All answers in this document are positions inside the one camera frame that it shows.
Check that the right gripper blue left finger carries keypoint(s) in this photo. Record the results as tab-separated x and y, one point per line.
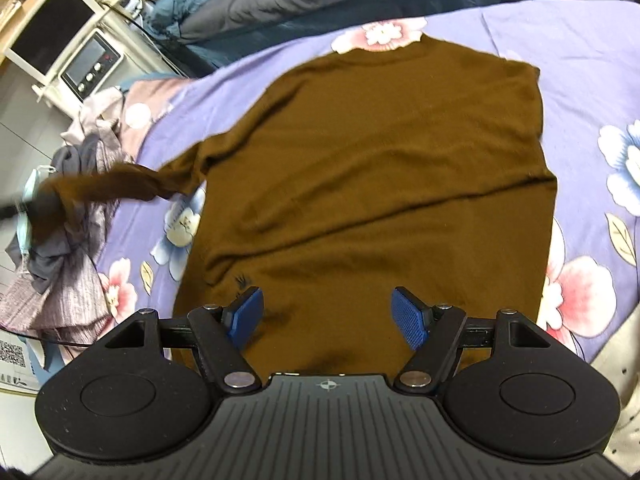
241	318

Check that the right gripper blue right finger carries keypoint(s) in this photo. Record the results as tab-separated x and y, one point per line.
412	317

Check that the brown knit sweater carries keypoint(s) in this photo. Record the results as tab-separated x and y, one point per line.
354	174

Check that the dark grey garment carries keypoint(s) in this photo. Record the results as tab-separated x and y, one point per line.
55	229

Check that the striped mauve garment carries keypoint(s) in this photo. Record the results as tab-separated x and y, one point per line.
57	288

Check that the pink polka dot pillow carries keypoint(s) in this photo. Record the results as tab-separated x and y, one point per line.
146	101

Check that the white monitor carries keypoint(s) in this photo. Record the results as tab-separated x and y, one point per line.
49	30

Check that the white appliance with knobs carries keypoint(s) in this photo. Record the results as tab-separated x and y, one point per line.
108	53

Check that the cream dotted garment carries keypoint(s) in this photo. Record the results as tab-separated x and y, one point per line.
618	361

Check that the purple floral bed sheet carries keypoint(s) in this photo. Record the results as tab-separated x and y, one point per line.
588	55

